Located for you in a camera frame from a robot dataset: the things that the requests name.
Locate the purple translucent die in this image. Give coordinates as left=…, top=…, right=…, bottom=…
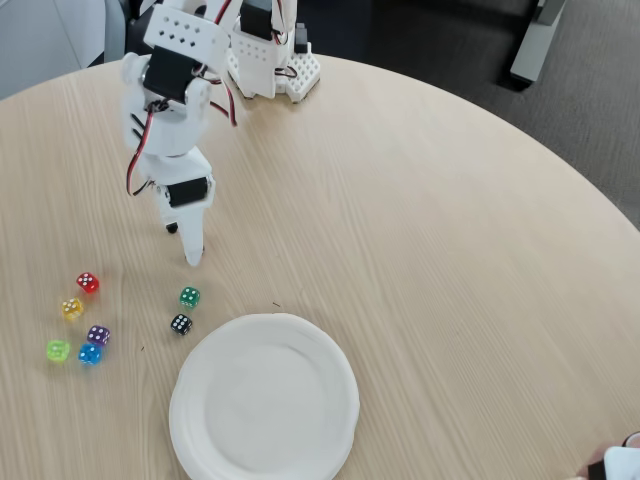
left=86, top=324, right=112, bottom=348

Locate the grey desk leg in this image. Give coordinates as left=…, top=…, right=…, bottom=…
left=509, top=0, right=566, bottom=91

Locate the white cabinet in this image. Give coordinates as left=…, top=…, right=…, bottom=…
left=0, top=0, right=126, bottom=100

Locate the white paper plate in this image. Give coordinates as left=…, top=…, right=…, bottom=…
left=168, top=312, right=361, bottom=480

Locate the person's hand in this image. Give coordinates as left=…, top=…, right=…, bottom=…
left=574, top=432, right=640, bottom=480

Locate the yellow translucent die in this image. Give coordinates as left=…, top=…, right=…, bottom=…
left=60, top=297, right=85, bottom=322

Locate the lime green translucent die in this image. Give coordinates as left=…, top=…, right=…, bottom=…
left=46, top=339, right=71, bottom=364

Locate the blue translucent die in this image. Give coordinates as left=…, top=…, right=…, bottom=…
left=77, top=342, right=103, bottom=367

